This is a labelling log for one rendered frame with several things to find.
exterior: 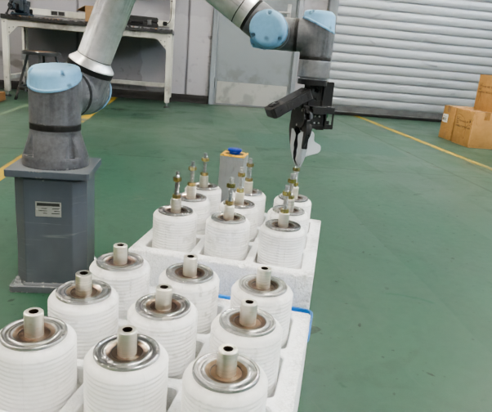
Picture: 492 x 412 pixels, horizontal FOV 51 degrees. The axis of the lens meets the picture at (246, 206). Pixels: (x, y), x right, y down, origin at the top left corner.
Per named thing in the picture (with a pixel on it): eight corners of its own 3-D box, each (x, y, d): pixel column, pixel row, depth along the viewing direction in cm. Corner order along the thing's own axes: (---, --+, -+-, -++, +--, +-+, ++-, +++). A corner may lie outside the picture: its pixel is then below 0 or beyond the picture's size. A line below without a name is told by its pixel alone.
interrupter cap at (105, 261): (87, 268, 81) (87, 264, 81) (109, 252, 88) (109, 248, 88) (132, 276, 80) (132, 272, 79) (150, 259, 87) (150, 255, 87)
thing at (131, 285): (78, 369, 85) (78, 268, 80) (105, 340, 94) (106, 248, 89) (132, 381, 83) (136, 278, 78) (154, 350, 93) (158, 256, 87)
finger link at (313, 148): (321, 168, 128) (324, 131, 125) (299, 168, 125) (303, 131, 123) (315, 166, 130) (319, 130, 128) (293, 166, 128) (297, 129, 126)
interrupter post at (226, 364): (212, 378, 57) (214, 352, 56) (218, 366, 59) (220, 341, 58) (234, 382, 56) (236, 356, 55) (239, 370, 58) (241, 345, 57)
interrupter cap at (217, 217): (221, 212, 116) (221, 209, 115) (251, 219, 113) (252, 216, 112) (203, 220, 109) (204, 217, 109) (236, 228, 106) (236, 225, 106)
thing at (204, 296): (145, 383, 83) (149, 280, 78) (166, 351, 92) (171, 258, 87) (203, 396, 81) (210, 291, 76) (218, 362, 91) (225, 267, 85)
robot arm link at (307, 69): (308, 60, 118) (292, 58, 125) (306, 80, 119) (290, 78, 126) (337, 62, 120) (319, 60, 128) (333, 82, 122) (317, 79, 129)
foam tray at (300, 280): (126, 324, 113) (127, 248, 108) (179, 260, 150) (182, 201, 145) (302, 356, 108) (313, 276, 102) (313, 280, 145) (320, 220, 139)
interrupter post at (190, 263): (180, 277, 81) (181, 257, 80) (185, 271, 83) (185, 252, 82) (194, 279, 80) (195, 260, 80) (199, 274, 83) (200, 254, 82)
